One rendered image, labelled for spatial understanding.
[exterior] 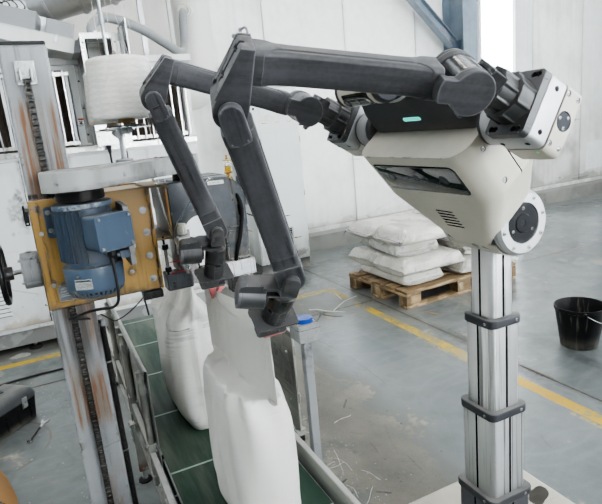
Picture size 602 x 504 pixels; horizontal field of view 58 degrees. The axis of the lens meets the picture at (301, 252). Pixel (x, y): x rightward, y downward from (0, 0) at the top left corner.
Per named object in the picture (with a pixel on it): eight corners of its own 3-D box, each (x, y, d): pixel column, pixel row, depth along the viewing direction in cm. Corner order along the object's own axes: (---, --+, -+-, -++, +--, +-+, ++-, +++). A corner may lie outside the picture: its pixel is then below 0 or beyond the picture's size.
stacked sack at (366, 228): (434, 230, 468) (433, 214, 464) (367, 243, 443) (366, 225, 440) (405, 223, 507) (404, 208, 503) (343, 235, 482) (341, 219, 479)
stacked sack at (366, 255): (435, 255, 478) (434, 239, 474) (375, 271, 447) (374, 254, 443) (403, 248, 514) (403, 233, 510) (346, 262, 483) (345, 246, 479)
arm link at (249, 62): (216, 44, 74) (213, 21, 82) (211, 133, 82) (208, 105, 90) (504, 72, 84) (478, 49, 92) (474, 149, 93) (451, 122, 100)
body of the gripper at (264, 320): (246, 312, 122) (252, 295, 116) (286, 302, 126) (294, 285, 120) (256, 337, 119) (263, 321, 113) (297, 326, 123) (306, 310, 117)
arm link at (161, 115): (161, 87, 124) (157, 80, 133) (138, 97, 123) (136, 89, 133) (232, 239, 146) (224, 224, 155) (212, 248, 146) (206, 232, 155)
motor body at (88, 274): (131, 293, 142) (115, 199, 137) (69, 306, 136) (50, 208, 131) (123, 281, 156) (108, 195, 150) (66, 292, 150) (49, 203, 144)
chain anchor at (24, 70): (37, 83, 145) (33, 59, 144) (17, 84, 143) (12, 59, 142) (37, 84, 148) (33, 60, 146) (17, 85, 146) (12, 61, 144)
